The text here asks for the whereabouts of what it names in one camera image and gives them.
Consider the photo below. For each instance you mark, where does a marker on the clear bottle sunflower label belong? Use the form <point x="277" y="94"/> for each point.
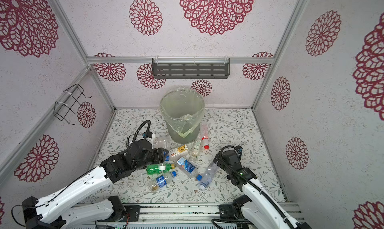
<point x="178" y="152"/>

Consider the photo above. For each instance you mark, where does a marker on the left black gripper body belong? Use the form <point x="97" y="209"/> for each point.
<point x="142" y="164"/>

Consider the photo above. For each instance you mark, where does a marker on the pepsi bottle blue cap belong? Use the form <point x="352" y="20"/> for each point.
<point x="162" y="180"/>

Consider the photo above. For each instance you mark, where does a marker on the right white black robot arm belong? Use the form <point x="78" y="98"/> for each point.
<point x="258" y="199"/>

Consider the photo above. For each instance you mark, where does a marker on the clear water bottle blue cap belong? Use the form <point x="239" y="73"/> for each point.
<point x="208" y="176"/>

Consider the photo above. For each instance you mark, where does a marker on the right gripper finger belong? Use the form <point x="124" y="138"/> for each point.
<point x="239" y="150"/>
<point x="219" y="162"/>

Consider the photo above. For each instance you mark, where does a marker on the clear bottle green white label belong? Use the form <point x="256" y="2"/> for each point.
<point x="195" y="152"/>

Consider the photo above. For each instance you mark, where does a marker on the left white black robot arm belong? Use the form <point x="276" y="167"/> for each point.
<point x="59" y="210"/>

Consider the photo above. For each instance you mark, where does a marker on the clear bottle blue orange label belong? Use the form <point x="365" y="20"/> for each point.
<point x="188" y="168"/>

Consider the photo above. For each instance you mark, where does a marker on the grey slotted wall shelf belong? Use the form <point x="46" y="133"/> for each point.
<point x="191" y="69"/>

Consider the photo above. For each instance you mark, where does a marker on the black wire wall rack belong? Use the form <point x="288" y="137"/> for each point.
<point x="65" y="106"/>

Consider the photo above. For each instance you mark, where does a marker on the green soda bottle yellow cap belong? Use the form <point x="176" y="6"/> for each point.
<point x="160" y="168"/>

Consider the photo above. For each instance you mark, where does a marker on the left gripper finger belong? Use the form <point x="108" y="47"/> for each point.
<point x="150" y="136"/>
<point x="160" y="155"/>

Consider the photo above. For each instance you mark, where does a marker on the translucent green bin liner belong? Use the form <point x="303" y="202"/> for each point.
<point x="182" y="109"/>

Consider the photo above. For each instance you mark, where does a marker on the white bottle red cap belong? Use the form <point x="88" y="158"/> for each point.
<point x="205" y="136"/>

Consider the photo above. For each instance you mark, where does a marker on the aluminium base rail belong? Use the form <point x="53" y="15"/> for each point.
<point x="186" y="212"/>

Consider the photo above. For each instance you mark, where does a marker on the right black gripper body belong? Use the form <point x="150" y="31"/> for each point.
<point x="229" y="175"/>

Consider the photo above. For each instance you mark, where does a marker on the grey mesh waste bin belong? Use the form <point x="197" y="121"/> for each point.
<point x="183" y="130"/>

